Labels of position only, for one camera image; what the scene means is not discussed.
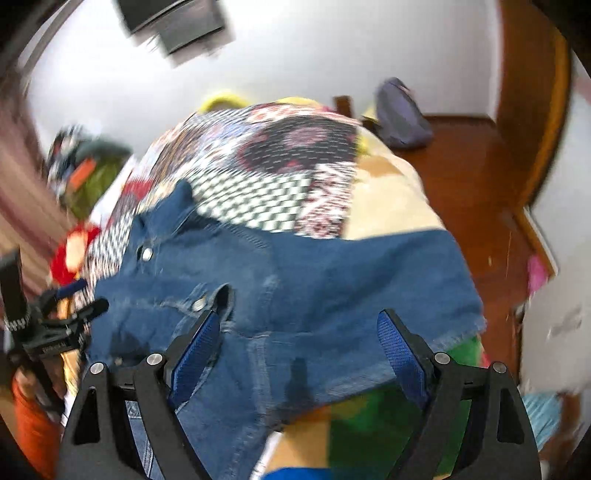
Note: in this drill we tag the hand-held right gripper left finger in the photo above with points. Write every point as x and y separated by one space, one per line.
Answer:
198 350

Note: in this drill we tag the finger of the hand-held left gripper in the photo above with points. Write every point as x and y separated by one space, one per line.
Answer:
90 309
69 290

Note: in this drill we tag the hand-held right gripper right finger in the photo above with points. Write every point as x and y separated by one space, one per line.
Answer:
398 350

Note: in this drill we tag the blue denim jeans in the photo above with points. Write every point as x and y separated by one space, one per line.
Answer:
300 286

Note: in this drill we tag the person's left forearm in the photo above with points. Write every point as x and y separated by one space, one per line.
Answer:
34 429

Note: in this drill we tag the red plush toy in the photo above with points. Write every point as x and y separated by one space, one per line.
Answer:
76 251

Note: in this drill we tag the striped pink curtain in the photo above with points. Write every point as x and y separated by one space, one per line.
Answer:
18 207

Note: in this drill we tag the white cloth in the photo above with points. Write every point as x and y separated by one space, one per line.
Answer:
115 196

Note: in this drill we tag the green patterned bag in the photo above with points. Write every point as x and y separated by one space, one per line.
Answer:
101 187

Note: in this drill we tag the orange box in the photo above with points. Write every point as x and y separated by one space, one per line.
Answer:
83 173

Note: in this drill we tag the pile of assorted clutter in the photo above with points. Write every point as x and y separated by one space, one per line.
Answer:
60 152

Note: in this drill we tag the pink cloth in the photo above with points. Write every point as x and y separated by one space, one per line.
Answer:
537 274

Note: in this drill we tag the teal striped cloth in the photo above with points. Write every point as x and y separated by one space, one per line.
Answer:
545 415

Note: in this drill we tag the patchwork printed bedsheet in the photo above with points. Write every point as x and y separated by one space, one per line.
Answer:
258 152

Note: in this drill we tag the purple grey backpack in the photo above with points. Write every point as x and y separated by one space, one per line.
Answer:
401 115

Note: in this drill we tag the brown wooden post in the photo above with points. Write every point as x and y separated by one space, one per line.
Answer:
344 105

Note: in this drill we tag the dark wall-mounted box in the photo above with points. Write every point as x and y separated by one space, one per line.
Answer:
171 23

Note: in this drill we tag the wooden door frame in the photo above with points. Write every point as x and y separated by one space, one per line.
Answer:
535 92

